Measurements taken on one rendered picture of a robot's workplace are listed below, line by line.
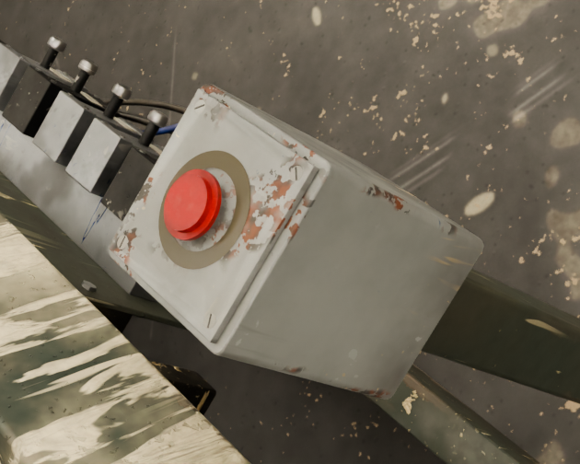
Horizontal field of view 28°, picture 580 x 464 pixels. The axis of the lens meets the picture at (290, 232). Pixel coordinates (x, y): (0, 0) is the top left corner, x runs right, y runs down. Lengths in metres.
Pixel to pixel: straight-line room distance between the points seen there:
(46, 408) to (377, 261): 0.25
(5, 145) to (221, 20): 1.03
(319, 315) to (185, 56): 1.52
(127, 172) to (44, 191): 0.14
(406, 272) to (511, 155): 0.98
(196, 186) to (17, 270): 0.31
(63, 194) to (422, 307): 0.44
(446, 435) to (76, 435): 0.72
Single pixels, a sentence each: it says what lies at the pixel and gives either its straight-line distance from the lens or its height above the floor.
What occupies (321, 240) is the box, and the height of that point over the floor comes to 0.90.
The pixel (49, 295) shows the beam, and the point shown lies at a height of 0.83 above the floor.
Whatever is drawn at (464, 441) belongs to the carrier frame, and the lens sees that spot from 1.39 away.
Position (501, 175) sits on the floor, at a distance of 1.65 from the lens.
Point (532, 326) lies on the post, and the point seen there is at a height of 0.60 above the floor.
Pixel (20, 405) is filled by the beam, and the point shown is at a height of 0.89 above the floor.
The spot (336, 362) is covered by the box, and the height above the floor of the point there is 0.83.
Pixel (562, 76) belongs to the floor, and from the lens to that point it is 1.66.
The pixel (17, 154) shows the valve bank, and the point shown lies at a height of 0.74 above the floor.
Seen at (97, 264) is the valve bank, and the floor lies 0.74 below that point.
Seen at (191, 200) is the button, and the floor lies 0.94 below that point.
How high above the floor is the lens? 1.37
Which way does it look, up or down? 48 degrees down
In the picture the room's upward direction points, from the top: 68 degrees counter-clockwise
